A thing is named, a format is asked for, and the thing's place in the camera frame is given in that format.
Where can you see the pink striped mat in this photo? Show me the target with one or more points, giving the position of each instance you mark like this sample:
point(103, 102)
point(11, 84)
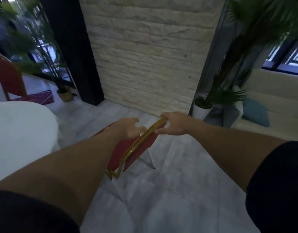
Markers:
point(39, 97)

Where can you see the person's black sleeve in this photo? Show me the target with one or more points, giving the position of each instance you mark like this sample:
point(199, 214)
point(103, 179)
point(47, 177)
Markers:
point(29, 213)
point(277, 189)

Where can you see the white sofa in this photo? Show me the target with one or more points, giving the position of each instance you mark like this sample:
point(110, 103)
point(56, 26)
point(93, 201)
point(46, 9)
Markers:
point(280, 99)

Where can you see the white plant pot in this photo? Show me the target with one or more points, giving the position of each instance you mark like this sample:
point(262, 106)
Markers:
point(202, 111)

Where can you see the black pillar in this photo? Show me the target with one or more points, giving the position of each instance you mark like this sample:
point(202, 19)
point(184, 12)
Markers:
point(71, 50)

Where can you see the tan plant pot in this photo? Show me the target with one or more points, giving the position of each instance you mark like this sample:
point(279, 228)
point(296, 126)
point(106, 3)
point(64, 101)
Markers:
point(65, 95)

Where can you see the person's black left sleeve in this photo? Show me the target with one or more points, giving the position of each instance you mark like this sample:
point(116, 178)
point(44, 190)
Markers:
point(29, 213)

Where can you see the dark window frame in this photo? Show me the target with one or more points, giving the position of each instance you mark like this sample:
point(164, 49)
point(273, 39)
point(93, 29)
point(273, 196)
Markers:
point(285, 63)

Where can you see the person's black right sleeve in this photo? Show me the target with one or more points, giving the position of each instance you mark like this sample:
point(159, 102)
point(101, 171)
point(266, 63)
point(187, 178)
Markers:
point(277, 189)

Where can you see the person's right hand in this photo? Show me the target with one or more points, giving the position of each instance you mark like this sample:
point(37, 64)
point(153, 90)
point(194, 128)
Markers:
point(179, 123)

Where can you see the person's right thumb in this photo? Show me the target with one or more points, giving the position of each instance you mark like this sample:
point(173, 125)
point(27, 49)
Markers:
point(161, 130)

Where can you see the white round table cloth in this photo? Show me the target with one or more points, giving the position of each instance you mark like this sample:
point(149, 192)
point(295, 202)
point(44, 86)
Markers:
point(20, 133)

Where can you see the person's left thumb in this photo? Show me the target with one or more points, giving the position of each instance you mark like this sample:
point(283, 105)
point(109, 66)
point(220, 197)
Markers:
point(140, 132)

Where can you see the person's left forearm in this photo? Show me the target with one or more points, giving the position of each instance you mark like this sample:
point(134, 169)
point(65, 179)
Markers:
point(66, 167)

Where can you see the person's left hand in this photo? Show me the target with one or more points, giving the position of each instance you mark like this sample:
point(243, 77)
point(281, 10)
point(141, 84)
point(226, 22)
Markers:
point(124, 129)

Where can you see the tall green palm plant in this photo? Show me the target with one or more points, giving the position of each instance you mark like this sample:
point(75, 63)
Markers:
point(251, 29)

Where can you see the person's right forearm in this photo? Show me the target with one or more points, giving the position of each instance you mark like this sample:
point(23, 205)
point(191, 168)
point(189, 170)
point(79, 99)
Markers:
point(236, 152)

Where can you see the teal cushion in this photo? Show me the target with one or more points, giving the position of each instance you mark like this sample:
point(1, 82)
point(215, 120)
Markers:
point(256, 112)

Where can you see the grey curtain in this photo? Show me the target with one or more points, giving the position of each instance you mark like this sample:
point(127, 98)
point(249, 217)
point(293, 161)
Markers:
point(221, 70)

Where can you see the red chair with gold frame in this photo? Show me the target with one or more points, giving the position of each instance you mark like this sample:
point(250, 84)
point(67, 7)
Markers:
point(8, 77)
point(129, 148)

